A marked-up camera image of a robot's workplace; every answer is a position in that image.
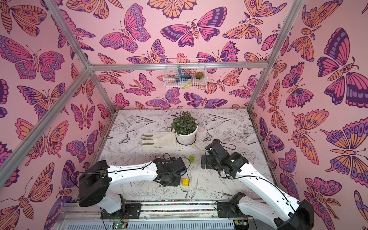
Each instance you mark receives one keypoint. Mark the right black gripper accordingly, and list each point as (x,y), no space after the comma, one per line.
(208,160)

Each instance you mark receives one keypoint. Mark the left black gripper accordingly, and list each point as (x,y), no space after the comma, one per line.
(177,183)

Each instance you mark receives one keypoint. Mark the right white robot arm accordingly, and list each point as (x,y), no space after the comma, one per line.
(277,209)

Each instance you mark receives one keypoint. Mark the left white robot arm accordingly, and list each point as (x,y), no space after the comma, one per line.
(98,185)

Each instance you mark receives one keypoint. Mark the yellow lego brick lower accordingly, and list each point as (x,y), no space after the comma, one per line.
(185,182)

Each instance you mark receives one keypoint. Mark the beige gardening glove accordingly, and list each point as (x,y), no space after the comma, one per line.
(158,139)

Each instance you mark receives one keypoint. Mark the potted green plant white pot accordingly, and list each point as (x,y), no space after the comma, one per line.
(185,127)

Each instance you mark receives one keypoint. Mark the blue toy in basket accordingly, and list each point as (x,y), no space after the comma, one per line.
(182,77)

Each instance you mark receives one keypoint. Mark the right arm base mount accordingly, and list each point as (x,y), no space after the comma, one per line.
(232,210)

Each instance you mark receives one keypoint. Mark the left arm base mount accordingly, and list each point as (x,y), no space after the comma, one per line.
(129,211)

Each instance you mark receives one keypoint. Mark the white wire basket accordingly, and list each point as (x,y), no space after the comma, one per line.
(186,73)

